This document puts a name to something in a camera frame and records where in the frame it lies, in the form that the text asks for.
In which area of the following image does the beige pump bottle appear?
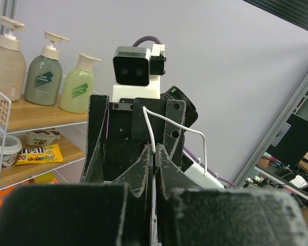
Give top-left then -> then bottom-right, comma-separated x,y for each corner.
0,16 -> 26,101

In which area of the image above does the white chocolate tub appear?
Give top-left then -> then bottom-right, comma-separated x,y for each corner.
26,129 -> 61,146

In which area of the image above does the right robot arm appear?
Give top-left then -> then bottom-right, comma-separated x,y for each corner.
81,85 -> 223,188

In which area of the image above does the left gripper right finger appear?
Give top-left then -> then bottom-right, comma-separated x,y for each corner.
156,145 -> 308,245

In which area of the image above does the grey-green pump bottle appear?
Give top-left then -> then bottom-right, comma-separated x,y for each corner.
24,31 -> 69,106

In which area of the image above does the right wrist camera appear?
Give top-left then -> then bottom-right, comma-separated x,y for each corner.
112,44 -> 166,103

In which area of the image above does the orange yellow snack box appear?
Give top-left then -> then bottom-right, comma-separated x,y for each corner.
33,172 -> 58,184

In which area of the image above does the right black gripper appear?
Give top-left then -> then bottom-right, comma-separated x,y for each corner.
80,94 -> 186,183

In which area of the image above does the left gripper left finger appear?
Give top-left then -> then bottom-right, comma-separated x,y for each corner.
0,146 -> 153,245

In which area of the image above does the white paper cup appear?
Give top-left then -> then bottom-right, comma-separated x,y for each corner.
0,135 -> 23,169

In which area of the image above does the white cable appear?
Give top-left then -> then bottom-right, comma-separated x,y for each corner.
142,106 -> 209,177

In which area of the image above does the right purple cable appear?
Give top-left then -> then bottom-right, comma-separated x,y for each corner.
131,35 -> 238,189

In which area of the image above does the light green pump bottle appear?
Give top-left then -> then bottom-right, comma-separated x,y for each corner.
59,53 -> 101,113

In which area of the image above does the yellow candy bag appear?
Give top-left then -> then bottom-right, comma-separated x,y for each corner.
15,143 -> 63,166

